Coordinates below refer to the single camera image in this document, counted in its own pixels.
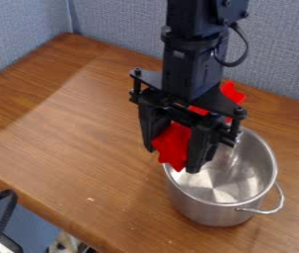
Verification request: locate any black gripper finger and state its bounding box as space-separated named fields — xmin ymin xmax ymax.
xmin=139 ymin=99 xmax=171 ymax=152
xmin=185 ymin=125 xmax=221 ymax=174

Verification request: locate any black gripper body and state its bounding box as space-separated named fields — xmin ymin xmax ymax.
xmin=129 ymin=34 xmax=247 ymax=146

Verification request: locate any red plastic block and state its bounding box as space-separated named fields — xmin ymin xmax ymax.
xmin=151 ymin=80 xmax=247 ymax=172

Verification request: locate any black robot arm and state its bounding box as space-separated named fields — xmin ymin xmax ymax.
xmin=129 ymin=0 xmax=249 ymax=174

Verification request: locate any stainless steel pot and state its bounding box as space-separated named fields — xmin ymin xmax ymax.
xmin=161 ymin=127 xmax=284 ymax=227

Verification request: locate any pale object under table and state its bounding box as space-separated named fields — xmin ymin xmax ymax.
xmin=45 ymin=232 xmax=97 ymax=253

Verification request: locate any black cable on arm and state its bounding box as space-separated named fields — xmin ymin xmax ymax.
xmin=212 ymin=23 xmax=249 ymax=68

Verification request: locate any black strap below table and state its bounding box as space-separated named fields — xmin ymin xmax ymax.
xmin=0 ymin=189 xmax=20 ymax=253

